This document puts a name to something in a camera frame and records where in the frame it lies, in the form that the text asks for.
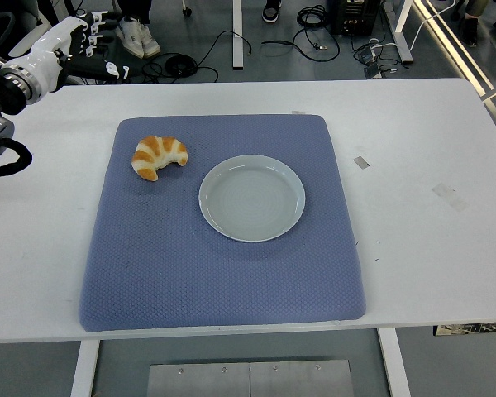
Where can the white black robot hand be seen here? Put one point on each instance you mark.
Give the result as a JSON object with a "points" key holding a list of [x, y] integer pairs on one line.
{"points": [[49, 49]]}

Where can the orange striped croissant bread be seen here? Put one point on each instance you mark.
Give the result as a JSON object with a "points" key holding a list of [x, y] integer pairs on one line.
{"points": [[157, 153]]}

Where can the white office chair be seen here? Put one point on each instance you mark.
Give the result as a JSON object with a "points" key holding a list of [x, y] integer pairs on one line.
{"points": [[22, 44]]}

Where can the person with white shoes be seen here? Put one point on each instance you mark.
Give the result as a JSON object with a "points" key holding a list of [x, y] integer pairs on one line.
{"points": [[138, 37]]}

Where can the blue quilted mat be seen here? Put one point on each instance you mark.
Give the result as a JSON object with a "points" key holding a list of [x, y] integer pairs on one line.
{"points": [[149, 248]]}

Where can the person with black shoe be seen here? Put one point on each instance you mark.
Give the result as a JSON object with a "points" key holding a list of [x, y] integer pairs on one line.
{"points": [[271, 11]]}

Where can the grey round plate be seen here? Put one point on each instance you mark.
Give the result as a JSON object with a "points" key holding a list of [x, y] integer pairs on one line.
{"points": [[252, 202]]}

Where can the black equipment box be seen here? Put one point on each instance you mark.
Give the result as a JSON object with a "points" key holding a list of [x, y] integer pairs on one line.
{"points": [[351, 16]]}

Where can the white table leg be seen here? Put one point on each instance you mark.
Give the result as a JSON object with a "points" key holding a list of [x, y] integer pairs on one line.
{"points": [[84, 368], [392, 364]]}

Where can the grey power adapter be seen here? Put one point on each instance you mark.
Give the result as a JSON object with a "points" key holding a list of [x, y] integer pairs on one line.
{"points": [[373, 71]]}

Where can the small grey tape piece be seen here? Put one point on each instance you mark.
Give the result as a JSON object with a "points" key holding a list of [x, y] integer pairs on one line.
{"points": [[360, 162]]}

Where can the grey metal plate with screws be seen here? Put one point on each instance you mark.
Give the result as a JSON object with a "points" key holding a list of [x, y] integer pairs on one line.
{"points": [[198, 380]]}

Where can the person with dark shoes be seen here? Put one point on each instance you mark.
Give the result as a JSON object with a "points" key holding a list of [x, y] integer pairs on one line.
{"points": [[470, 31]]}

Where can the large clear tape piece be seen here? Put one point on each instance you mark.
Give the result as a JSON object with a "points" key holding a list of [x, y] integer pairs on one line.
{"points": [[448, 196]]}

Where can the white vertical post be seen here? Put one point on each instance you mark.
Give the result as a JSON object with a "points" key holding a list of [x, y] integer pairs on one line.
{"points": [[236, 41]]}

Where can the white desk leg frame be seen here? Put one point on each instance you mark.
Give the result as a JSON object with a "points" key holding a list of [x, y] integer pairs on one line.
{"points": [[403, 33]]}

